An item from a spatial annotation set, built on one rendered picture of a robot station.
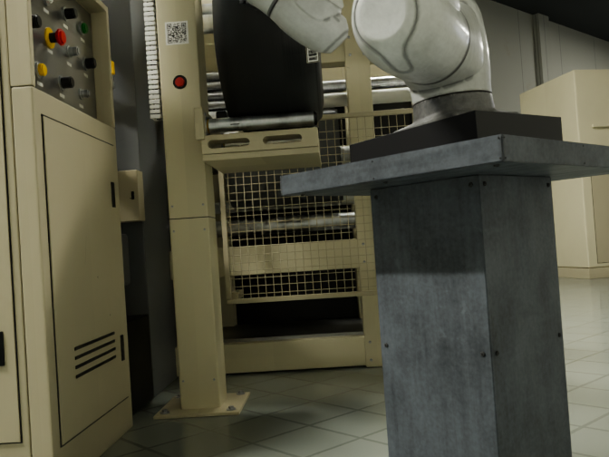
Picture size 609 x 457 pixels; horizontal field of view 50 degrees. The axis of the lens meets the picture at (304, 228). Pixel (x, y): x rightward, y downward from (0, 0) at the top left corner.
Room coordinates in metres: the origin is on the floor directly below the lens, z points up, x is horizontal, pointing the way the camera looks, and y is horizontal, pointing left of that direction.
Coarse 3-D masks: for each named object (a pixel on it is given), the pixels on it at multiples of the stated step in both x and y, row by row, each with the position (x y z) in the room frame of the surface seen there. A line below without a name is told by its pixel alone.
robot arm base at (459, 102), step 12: (444, 96) 1.21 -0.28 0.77; (456, 96) 1.21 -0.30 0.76; (468, 96) 1.21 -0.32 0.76; (480, 96) 1.22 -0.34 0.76; (492, 96) 1.25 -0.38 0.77; (420, 108) 1.25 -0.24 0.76; (432, 108) 1.23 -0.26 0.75; (444, 108) 1.21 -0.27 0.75; (456, 108) 1.21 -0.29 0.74; (468, 108) 1.20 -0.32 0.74; (480, 108) 1.21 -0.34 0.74; (492, 108) 1.23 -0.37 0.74; (420, 120) 1.25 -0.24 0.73; (432, 120) 1.22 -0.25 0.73
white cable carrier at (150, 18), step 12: (144, 0) 2.12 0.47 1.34; (156, 24) 2.14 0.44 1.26; (156, 36) 2.16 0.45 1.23; (156, 48) 2.12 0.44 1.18; (156, 60) 2.15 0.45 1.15; (156, 72) 2.12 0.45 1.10; (156, 84) 2.15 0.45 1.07; (156, 96) 2.12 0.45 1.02; (156, 108) 2.12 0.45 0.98; (156, 120) 2.16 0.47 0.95
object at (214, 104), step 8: (208, 80) 2.52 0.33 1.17; (216, 80) 2.52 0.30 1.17; (208, 88) 2.51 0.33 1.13; (216, 88) 2.51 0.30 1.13; (208, 96) 2.51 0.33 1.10; (216, 96) 2.51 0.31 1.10; (208, 104) 2.50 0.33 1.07; (216, 104) 2.50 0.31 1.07; (224, 104) 2.50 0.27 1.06; (208, 112) 2.51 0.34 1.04
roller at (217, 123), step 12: (216, 120) 2.03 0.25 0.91; (228, 120) 2.02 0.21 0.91; (240, 120) 2.02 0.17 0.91; (252, 120) 2.02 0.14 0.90; (264, 120) 2.02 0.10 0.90; (276, 120) 2.02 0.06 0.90; (288, 120) 2.01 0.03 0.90; (300, 120) 2.01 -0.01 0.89; (312, 120) 2.01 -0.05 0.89; (216, 132) 2.05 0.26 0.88
